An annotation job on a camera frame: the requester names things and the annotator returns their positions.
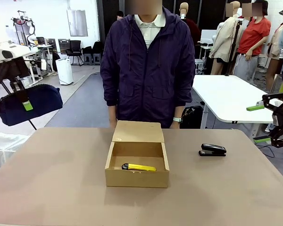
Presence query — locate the white cloth cover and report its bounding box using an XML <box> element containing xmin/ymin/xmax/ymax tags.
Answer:
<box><xmin>0</xmin><ymin>131</ymin><xmax>31</xmax><ymax>179</ymax></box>

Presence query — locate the black stapler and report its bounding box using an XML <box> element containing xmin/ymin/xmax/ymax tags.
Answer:
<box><xmin>198</xmin><ymin>143</ymin><xmax>227</xmax><ymax>157</ymax></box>

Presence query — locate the large white table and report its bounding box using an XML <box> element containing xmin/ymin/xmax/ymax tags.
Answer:
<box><xmin>192</xmin><ymin>74</ymin><xmax>282</xmax><ymax>136</ymax></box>

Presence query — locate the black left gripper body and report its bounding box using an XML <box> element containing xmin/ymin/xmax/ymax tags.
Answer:
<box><xmin>5</xmin><ymin>57</ymin><xmax>31</xmax><ymax>82</ymax></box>

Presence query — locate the dark stool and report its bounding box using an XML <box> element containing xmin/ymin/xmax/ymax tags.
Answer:
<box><xmin>83</xmin><ymin>53</ymin><xmax>94</xmax><ymax>66</ymax></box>

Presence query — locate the mannequin in beige jacket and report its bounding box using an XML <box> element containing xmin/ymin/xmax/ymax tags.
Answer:
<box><xmin>208</xmin><ymin>1</ymin><xmax>241</xmax><ymax>76</ymax></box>

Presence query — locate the mannequin in dark red shirt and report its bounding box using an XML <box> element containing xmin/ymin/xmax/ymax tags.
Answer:
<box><xmin>179</xmin><ymin>2</ymin><xmax>201</xmax><ymax>56</ymax></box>

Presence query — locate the navy blue zipper pouch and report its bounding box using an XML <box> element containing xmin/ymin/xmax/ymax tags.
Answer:
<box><xmin>0</xmin><ymin>84</ymin><xmax>64</xmax><ymax>127</ymax></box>

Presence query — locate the person in red t-shirt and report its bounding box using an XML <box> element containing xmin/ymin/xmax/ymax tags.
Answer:
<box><xmin>234</xmin><ymin>0</ymin><xmax>272</xmax><ymax>83</ymax></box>

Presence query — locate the white workbench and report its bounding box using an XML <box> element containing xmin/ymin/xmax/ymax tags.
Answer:
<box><xmin>30</xmin><ymin>43</ymin><xmax>54</xmax><ymax>78</ymax></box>

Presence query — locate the black floor cable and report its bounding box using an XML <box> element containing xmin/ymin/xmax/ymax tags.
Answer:
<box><xmin>257</xmin><ymin>143</ymin><xmax>275</xmax><ymax>159</ymax></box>

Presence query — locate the white computer case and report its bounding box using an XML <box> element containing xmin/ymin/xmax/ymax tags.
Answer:
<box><xmin>194</xmin><ymin>58</ymin><xmax>204</xmax><ymax>76</ymax></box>

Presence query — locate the grey wall panel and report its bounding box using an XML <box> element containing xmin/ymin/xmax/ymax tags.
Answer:
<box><xmin>67</xmin><ymin>9</ymin><xmax>88</xmax><ymax>37</ymax></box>

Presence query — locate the person in purple jacket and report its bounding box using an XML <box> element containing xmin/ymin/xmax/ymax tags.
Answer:
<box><xmin>100</xmin><ymin>0</ymin><xmax>196</xmax><ymax>129</ymax></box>

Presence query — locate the white monitor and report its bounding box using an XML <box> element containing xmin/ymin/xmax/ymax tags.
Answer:
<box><xmin>200</xmin><ymin>30</ymin><xmax>217</xmax><ymax>45</ymax></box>

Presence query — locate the black equipment case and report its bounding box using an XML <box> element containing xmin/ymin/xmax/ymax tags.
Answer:
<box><xmin>58</xmin><ymin>39</ymin><xmax>71</xmax><ymax>56</ymax></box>

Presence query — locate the white air purifier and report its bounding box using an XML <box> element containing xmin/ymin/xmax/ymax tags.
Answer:
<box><xmin>56</xmin><ymin>58</ymin><xmax>74</xmax><ymax>85</ymax></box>

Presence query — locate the black and red robot stand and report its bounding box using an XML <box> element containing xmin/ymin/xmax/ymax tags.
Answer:
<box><xmin>11</xmin><ymin>10</ymin><xmax>36</xmax><ymax>45</ymax></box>

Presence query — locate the yellow utility knife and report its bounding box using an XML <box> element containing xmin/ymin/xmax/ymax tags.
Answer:
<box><xmin>121</xmin><ymin>162</ymin><xmax>157</xmax><ymax>172</ymax></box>

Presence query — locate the brown cardboard box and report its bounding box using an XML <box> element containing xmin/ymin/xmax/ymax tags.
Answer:
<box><xmin>104</xmin><ymin>120</ymin><xmax>170</xmax><ymax>188</ymax></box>

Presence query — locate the black bag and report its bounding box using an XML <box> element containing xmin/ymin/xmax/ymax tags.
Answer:
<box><xmin>180</xmin><ymin>105</ymin><xmax>204</xmax><ymax>129</ymax></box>

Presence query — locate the black office chair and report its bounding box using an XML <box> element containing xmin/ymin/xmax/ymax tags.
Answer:
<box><xmin>67</xmin><ymin>40</ymin><xmax>84</xmax><ymax>66</ymax></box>

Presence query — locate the person's right forearm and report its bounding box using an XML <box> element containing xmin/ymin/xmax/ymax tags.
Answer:
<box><xmin>108</xmin><ymin>105</ymin><xmax>117</xmax><ymax>121</ymax></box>

